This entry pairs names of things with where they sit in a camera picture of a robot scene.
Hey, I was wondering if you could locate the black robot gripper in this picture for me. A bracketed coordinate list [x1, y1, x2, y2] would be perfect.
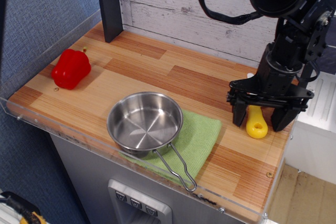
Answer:
[227, 44, 313, 132]

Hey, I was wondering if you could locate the yellow handled toy knife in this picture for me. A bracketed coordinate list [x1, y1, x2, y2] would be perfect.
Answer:
[245, 72, 269, 139]

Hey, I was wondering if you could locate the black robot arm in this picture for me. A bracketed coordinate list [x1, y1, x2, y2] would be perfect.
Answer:
[227, 0, 335, 131]

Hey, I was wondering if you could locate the red toy bell pepper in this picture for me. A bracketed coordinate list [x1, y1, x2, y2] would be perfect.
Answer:
[51, 49, 91, 90]

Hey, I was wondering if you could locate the white ridged side counter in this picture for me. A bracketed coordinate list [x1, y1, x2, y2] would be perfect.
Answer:
[285, 72, 335, 184]

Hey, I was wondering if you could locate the green microfiber cloth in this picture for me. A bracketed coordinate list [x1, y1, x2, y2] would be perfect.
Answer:
[120, 110, 222, 183]

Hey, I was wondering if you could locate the stainless steel pan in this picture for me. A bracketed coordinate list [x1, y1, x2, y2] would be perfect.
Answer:
[107, 92, 197, 192]

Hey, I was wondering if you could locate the silver dispenser button panel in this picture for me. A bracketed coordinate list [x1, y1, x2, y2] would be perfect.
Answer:
[108, 179, 173, 223]

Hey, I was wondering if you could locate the clear acrylic guard panel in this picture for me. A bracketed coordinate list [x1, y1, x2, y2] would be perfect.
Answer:
[0, 8, 300, 222]

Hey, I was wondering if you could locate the grey toy cabinet front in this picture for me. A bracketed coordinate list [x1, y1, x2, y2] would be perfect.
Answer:
[51, 135, 240, 223]

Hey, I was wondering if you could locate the yellow and black object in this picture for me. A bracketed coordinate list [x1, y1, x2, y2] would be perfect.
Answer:
[1, 191, 48, 224]

